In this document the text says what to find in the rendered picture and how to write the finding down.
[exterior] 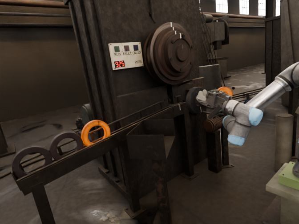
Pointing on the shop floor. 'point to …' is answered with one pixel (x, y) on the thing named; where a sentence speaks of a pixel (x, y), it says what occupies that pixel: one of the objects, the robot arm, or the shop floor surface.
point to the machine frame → (134, 79)
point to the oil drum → (211, 76)
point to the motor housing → (213, 142)
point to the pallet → (78, 125)
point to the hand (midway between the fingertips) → (196, 97)
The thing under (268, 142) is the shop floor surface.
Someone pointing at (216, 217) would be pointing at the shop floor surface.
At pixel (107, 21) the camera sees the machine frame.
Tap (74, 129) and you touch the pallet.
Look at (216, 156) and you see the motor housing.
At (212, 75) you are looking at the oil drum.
